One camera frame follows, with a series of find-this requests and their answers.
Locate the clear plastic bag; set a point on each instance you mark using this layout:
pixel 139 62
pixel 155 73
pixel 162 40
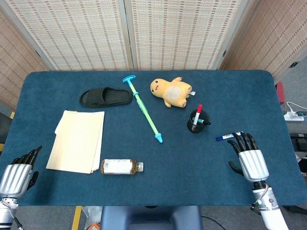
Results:
pixel 92 213

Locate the black slipper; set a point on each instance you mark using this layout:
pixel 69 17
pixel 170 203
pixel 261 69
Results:
pixel 115 97

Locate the red box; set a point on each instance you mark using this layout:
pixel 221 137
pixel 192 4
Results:
pixel 280 93

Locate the black marker with teal band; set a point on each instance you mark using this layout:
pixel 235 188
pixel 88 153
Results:
pixel 204 122

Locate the black pen holder cup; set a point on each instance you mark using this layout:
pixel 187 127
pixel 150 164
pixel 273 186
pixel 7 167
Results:
pixel 200 129

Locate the green blue toy water syringe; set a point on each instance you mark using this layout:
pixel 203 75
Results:
pixel 144 110

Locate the blue felt table cover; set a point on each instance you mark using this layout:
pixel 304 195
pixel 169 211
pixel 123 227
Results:
pixel 182 167

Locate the beige paper folder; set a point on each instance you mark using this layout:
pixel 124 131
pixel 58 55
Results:
pixel 76 141

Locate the white marker pen blue cap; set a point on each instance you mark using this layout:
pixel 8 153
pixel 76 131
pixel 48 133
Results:
pixel 224 137

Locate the white power strip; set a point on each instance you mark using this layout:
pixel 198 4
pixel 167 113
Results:
pixel 293 117

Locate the plastic tea bottle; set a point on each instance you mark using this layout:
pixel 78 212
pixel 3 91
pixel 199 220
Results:
pixel 117 167

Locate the dark blue chair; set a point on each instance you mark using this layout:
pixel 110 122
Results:
pixel 148 219

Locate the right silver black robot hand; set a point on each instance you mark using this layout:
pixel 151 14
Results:
pixel 253 165

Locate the yellow plush toy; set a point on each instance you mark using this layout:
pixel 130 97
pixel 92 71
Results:
pixel 172 93

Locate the red capped marker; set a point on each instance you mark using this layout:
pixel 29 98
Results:
pixel 198 112

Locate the woven folding screen panel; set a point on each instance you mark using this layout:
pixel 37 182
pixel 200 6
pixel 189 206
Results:
pixel 180 33
pixel 14 67
pixel 268 38
pixel 79 33

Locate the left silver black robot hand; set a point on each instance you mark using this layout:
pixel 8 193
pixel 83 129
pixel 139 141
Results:
pixel 15 173

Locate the orange box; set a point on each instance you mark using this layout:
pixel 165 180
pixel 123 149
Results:
pixel 94 226

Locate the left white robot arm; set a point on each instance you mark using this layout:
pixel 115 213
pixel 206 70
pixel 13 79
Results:
pixel 6 213

